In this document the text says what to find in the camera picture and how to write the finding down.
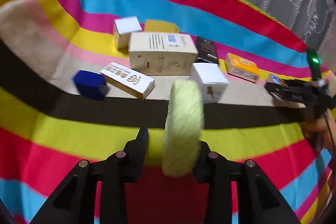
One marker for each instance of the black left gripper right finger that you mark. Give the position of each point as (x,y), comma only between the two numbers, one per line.
(259,201)

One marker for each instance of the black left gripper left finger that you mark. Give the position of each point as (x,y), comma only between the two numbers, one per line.
(73,201)

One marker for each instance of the orange white box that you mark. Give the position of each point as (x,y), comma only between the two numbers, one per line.
(242,68)

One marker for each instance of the white square box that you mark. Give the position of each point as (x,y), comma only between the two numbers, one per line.
(211,81)

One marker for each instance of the black long box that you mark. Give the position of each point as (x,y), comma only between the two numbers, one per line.
(207,52)

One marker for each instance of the green round puff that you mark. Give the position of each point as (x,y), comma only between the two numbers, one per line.
(183,129)

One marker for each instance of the dark blue small box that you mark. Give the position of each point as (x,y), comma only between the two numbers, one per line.
(91,85)

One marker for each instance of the white gold logo box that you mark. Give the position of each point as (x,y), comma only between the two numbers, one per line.
(128,80)

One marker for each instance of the beige long herbal box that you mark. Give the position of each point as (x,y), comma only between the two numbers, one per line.
(162,54)

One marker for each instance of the red blue small box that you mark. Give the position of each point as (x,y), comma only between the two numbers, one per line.
(274,79)

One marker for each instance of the person right hand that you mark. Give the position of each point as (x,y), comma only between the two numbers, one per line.
(321,132)

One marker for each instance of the yellow sponge block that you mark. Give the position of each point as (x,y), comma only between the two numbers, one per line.
(152,25)

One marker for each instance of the colourful striped cloth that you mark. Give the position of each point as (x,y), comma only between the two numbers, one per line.
(47,126)

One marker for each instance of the small white cube box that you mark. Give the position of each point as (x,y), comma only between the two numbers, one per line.
(123,28)

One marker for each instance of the black tracker camera green light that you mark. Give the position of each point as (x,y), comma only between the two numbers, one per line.
(315,67)

